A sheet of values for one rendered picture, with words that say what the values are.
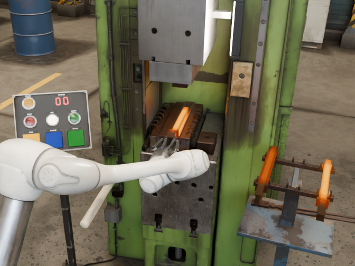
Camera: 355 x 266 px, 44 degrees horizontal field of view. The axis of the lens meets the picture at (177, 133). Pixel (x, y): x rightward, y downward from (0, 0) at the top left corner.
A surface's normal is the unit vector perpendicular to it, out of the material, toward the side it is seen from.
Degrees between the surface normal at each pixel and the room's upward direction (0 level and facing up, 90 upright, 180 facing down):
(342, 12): 90
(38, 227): 0
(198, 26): 90
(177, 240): 90
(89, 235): 0
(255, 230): 0
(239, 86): 90
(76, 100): 60
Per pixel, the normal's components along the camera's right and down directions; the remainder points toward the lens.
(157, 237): -0.21, 0.45
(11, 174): -0.33, 0.03
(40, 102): 0.20, -0.04
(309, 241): 0.02, -0.88
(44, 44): 0.69, 0.35
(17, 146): -0.16, -0.72
